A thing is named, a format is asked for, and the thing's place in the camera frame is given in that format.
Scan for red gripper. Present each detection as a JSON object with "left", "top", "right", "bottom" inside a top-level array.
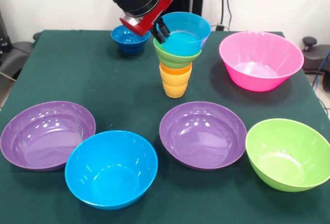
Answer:
[{"left": 120, "top": 0, "right": 175, "bottom": 45}]

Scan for small light blue bowl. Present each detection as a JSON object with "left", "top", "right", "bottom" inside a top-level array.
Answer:
[{"left": 159, "top": 12, "right": 211, "bottom": 56}]

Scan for small green bowl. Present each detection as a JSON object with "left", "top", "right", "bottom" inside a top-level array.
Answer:
[{"left": 153, "top": 39, "right": 203, "bottom": 70}]

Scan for orange cup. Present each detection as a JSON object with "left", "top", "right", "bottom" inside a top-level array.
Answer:
[{"left": 159, "top": 62, "right": 193, "bottom": 76}]

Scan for purple bowl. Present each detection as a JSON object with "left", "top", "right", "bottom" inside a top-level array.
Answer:
[
  {"left": 159, "top": 101, "right": 248, "bottom": 171},
  {"left": 0, "top": 101, "right": 96, "bottom": 172}
]

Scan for small dark blue bowl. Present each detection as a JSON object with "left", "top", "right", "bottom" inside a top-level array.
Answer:
[{"left": 111, "top": 25, "right": 151, "bottom": 55}]

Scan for yellow cup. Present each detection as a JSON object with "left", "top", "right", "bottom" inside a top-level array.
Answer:
[{"left": 160, "top": 68, "right": 192, "bottom": 98}]

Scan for large pink bowl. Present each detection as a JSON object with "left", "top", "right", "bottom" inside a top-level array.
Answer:
[{"left": 219, "top": 31, "right": 305, "bottom": 93}]

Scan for black chair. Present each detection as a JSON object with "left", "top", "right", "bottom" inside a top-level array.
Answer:
[{"left": 0, "top": 10, "right": 42, "bottom": 80}]

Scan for black knobbed equipment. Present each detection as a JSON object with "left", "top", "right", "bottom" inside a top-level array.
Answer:
[{"left": 302, "top": 36, "right": 330, "bottom": 93}]

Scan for large blue bowl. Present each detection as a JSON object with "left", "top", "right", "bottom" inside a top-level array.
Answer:
[{"left": 64, "top": 130, "right": 158, "bottom": 210}]

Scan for dark green table cloth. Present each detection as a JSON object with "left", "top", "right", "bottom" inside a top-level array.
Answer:
[{"left": 0, "top": 30, "right": 330, "bottom": 224}]

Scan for large green bowl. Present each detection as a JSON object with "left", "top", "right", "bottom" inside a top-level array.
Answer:
[{"left": 245, "top": 118, "right": 330, "bottom": 193}]

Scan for black cables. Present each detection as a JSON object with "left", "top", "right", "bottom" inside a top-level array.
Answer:
[{"left": 202, "top": 0, "right": 233, "bottom": 32}]

